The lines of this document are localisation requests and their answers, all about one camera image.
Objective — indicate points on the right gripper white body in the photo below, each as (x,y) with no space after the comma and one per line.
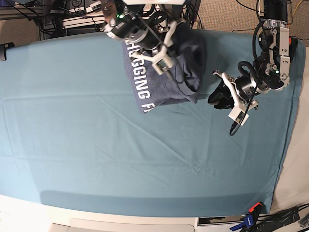
(162,55)

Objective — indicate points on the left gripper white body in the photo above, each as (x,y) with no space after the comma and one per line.
(242,89)

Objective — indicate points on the blue-grey heathered T-shirt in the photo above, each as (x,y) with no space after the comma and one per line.
(183,82)

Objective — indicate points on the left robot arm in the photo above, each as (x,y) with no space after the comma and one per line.
(270,68)

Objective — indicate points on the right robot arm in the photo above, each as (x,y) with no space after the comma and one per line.
(151,31)

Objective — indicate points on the orange black clamp top right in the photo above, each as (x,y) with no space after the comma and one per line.
(293,44)

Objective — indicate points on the orange blue clamp bottom right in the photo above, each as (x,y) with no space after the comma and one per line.
(249,220)

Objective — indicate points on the teal table cloth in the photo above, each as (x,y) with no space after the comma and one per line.
(71,134)

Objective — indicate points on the black clamp left edge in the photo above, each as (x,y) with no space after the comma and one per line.
(3,50)

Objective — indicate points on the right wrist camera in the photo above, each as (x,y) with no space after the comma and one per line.
(162,64)

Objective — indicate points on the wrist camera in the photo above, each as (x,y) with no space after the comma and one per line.
(238,115)
(162,64)

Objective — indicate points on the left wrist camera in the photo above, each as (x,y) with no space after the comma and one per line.
(238,115)

